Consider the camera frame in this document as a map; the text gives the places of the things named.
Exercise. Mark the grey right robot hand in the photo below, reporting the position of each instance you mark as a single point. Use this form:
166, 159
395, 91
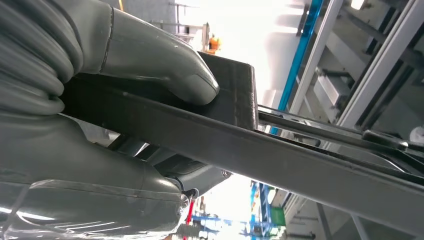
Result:
82, 185

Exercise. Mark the blue metal post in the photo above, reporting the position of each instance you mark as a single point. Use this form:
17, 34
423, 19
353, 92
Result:
299, 56

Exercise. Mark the grey aluminium frame structure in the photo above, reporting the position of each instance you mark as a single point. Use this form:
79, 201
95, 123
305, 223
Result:
381, 66

